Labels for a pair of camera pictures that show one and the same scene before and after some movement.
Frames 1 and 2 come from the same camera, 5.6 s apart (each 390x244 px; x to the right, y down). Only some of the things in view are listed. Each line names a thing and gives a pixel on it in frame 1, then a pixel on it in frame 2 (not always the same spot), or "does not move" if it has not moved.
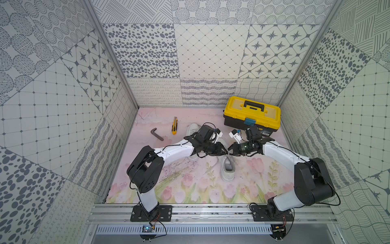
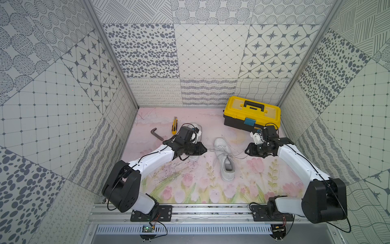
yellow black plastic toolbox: [242, 113] does not move
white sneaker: [227, 165] does not move
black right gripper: [234, 147] -> [252, 152]
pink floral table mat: [225, 178] does not move
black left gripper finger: [218, 147] -> [200, 149]
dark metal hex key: [156, 135] does not move
